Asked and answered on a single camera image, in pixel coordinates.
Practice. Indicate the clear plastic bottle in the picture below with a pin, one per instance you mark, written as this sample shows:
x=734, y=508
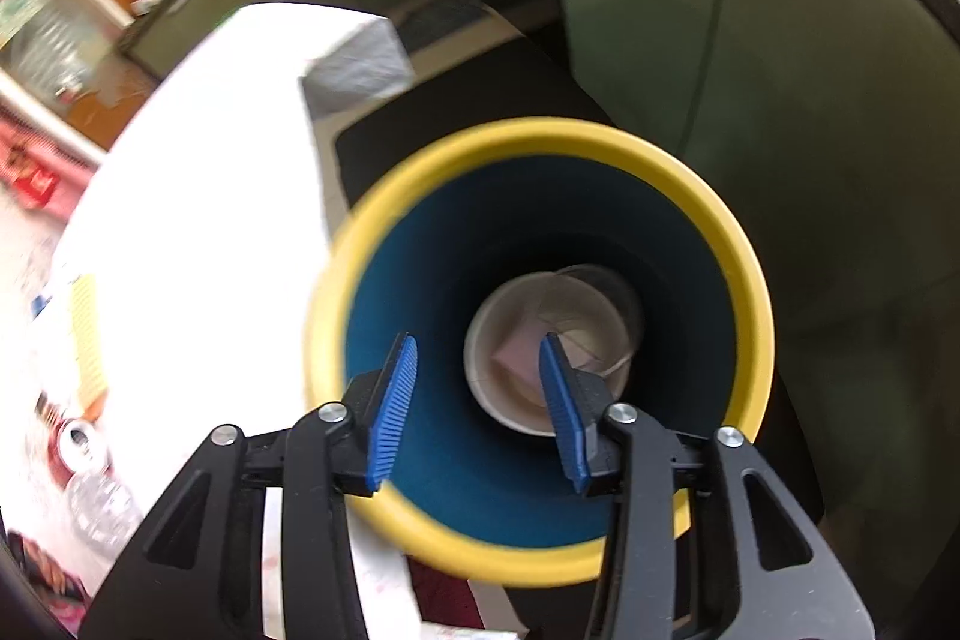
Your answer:
x=101, y=509

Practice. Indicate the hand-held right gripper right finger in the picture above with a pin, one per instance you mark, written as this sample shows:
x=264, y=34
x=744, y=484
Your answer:
x=562, y=415

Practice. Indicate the white floral tablecloth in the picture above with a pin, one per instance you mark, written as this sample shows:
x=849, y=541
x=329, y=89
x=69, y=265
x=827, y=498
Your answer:
x=217, y=220

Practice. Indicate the red printed bag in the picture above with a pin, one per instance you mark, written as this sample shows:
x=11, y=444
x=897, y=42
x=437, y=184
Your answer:
x=30, y=175

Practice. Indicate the red drink can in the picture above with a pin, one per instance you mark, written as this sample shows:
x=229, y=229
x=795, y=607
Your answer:
x=75, y=449

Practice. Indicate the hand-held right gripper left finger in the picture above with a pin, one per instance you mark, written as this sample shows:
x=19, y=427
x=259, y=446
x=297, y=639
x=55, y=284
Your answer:
x=394, y=415

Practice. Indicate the crumpled paper piece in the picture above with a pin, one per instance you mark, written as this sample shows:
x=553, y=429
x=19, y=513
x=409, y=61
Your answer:
x=517, y=355

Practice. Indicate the green base cabinets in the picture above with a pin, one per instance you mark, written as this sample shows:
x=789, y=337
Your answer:
x=787, y=85

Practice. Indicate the blue bin with yellow rim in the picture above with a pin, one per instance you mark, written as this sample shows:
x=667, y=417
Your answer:
x=450, y=250

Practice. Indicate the yellow paper pad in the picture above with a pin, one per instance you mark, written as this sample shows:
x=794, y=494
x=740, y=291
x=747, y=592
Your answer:
x=88, y=340

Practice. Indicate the white paper cup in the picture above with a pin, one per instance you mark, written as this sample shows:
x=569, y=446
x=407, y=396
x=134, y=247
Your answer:
x=510, y=400

